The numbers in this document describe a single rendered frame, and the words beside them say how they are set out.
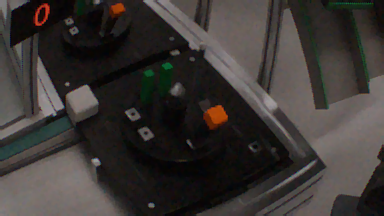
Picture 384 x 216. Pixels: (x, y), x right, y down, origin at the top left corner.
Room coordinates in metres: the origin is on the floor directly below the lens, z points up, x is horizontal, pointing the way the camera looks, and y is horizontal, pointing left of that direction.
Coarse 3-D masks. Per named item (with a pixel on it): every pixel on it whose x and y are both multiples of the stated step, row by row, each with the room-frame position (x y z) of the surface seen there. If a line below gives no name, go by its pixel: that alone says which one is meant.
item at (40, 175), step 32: (0, 128) 0.60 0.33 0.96; (32, 128) 0.63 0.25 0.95; (64, 128) 0.65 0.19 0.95; (0, 160) 0.54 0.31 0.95; (32, 160) 0.59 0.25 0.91; (64, 160) 0.61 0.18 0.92; (0, 192) 0.49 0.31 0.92; (32, 192) 0.52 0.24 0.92; (64, 192) 0.54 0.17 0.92; (96, 192) 0.57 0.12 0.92
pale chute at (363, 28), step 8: (376, 8) 0.98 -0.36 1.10; (352, 16) 0.88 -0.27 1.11; (360, 16) 0.94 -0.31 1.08; (368, 16) 0.96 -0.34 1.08; (376, 16) 0.97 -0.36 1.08; (360, 24) 0.92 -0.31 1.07; (368, 24) 0.94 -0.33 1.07; (376, 24) 0.96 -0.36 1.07; (360, 32) 0.91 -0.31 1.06; (368, 32) 0.92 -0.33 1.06; (376, 32) 0.94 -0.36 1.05; (360, 40) 0.86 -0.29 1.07; (368, 40) 0.91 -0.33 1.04; (376, 40) 0.93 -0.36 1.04; (368, 48) 0.90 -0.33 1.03; (376, 48) 0.91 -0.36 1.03; (368, 56) 0.88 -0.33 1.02; (376, 56) 0.90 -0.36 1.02; (368, 64) 0.87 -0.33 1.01; (376, 64) 0.88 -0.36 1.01; (368, 72) 0.86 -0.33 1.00; (376, 72) 0.87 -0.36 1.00; (368, 80) 0.81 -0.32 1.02
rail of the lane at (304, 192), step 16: (304, 160) 0.65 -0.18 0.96; (320, 160) 0.66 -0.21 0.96; (288, 176) 0.62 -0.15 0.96; (304, 176) 0.62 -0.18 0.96; (320, 176) 0.64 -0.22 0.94; (240, 192) 0.58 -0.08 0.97; (256, 192) 0.58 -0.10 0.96; (272, 192) 0.59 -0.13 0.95; (288, 192) 0.59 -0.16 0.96; (304, 192) 0.62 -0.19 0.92; (208, 208) 0.55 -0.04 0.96; (224, 208) 0.55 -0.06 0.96; (240, 208) 0.56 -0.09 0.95; (256, 208) 0.55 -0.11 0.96; (272, 208) 0.57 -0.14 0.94; (288, 208) 0.60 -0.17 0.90
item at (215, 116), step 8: (200, 104) 0.63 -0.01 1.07; (208, 104) 0.63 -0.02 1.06; (208, 112) 0.61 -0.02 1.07; (216, 112) 0.61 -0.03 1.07; (224, 112) 0.61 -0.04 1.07; (208, 120) 0.61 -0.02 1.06; (216, 120) 0.60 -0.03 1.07; (224, 120) 0.61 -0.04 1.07; (200, 128) 0.62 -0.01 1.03; (208, 128) 0.61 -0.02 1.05; (200, 136) 0.62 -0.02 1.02; (208, 136) 0.62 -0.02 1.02; (200, 144) 0.62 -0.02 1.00
